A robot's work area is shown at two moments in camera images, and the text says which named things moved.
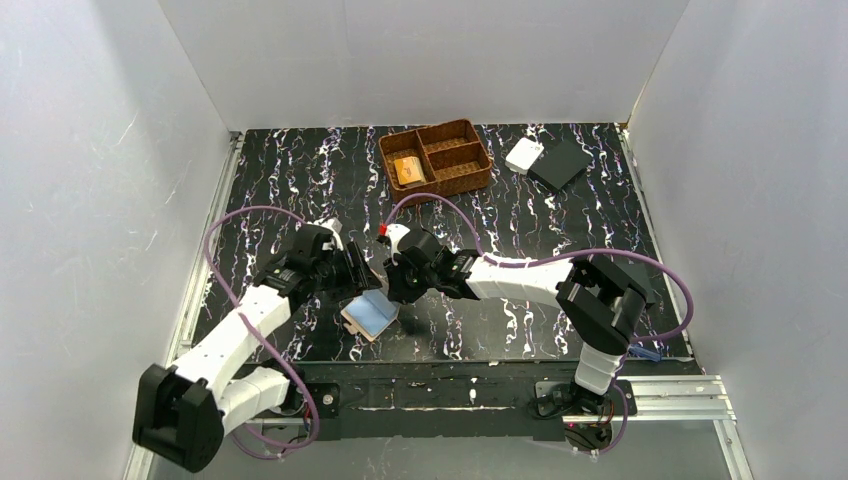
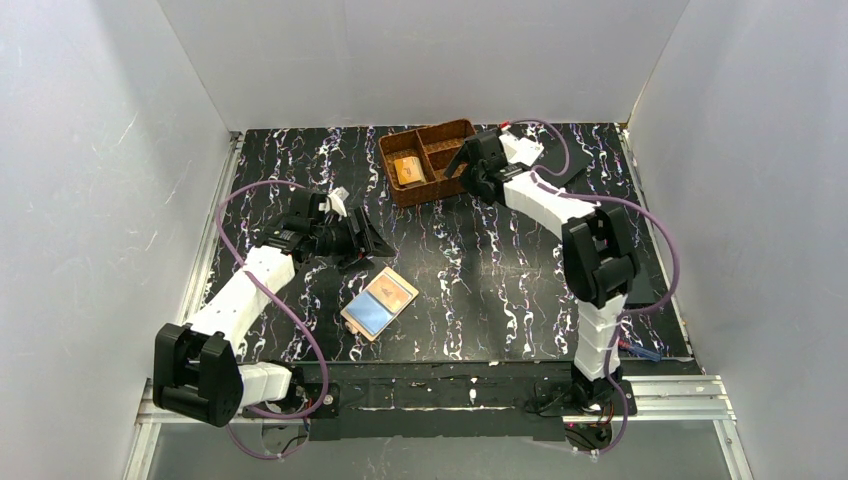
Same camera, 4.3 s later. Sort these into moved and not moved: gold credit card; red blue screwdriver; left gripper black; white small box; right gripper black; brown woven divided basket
Moved: right gripper black; left gripper black
Not moved: brown woven divided basket; white small box; red blue screwdriver; gold credit card
